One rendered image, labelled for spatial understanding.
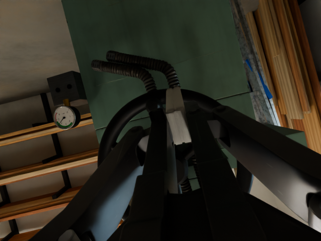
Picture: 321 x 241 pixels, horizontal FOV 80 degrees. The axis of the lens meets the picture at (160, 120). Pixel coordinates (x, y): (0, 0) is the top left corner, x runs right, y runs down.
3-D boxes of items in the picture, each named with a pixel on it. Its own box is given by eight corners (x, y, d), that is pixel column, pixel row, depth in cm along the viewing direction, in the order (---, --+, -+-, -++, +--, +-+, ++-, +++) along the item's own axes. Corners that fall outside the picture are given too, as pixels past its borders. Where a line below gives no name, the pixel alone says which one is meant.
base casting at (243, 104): (251, 91, 50) (259, 125, 50) (216, 99, 107) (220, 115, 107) (93, 130, 56) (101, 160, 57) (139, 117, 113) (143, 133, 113)
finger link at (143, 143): (173, 149, 14) (134, 158, 14) (172, 121, 18) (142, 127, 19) (168, 131, 13) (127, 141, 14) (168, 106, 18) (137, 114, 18)
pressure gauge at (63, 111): (69, 95, 49) (77, 126, 50) (77, 96, 53) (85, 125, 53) (48, 102, 50) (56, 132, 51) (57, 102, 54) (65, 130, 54)
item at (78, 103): (71, 70, 52) (79, 99, 52) (93, 76, 64) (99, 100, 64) (44, 78, 53) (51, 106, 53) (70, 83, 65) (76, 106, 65)
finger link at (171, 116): (183, 144, 16) (174, 146, 16) (178, 112, 22) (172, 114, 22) (175, 110, 14) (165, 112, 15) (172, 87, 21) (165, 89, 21)
